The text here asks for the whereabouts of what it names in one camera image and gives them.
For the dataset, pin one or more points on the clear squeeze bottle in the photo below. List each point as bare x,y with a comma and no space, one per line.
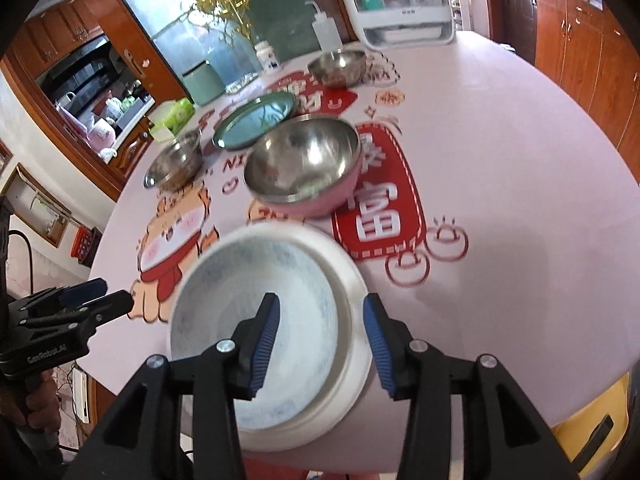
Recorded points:
327,30

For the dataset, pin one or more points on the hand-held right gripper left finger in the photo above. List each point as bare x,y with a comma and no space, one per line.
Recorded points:
262,345

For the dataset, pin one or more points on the green plate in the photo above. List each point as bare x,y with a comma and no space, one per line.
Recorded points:
255,120

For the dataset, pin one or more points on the dark wooden entry door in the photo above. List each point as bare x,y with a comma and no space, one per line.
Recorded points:
515,5

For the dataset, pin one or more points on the white plate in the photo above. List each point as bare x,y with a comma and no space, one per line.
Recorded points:
342,272

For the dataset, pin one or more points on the small steel bowl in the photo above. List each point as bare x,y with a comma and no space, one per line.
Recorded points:
337,67

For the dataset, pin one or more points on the wooden kitchen base cabinet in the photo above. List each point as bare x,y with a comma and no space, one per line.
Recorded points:
127,152

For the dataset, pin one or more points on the pink-sided steel bowl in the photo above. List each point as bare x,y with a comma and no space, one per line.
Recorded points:
305,165

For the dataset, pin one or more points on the large flat-rimmed steel bowl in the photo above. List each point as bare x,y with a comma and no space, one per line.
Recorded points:
175,162

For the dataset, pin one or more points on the pink plastic bag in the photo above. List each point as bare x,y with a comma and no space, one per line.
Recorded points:
100,132

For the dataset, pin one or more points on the blue patterned porcelain plate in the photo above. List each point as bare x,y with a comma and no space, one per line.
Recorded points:
225,290

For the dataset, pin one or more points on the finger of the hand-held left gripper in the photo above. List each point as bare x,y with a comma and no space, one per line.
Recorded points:
110,307
82,292

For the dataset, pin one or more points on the green tissue box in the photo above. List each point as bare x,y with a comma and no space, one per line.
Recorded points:
172,117

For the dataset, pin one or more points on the yellow chair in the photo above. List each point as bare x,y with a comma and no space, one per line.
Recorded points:
595,420

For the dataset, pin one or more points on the silver blister pack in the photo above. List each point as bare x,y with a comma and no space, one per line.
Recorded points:
242,84

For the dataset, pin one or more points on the white pill bottle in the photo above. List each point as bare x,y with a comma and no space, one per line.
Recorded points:
266,56

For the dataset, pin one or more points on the white countertop sterilizer cabinet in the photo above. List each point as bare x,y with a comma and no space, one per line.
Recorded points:
395,0

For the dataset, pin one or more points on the mint green canister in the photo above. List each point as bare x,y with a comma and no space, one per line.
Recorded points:
202,82

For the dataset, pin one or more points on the wood-framed wall niche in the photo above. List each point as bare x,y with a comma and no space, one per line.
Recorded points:
37,205

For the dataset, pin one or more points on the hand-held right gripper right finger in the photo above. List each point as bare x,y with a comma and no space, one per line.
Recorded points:
380,345

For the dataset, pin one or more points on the wooden kitchen wall cabinet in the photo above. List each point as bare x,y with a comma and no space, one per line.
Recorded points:
55,30

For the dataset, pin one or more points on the wooden sideboard cabinet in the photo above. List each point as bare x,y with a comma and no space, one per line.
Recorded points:
590,50

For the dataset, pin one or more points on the person's left hand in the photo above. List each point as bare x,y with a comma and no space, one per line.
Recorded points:
45,410

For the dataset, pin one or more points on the white power strip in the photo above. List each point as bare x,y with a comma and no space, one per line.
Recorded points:
82,395

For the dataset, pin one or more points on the frosted glass sliding door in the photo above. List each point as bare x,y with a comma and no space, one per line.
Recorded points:
165,5

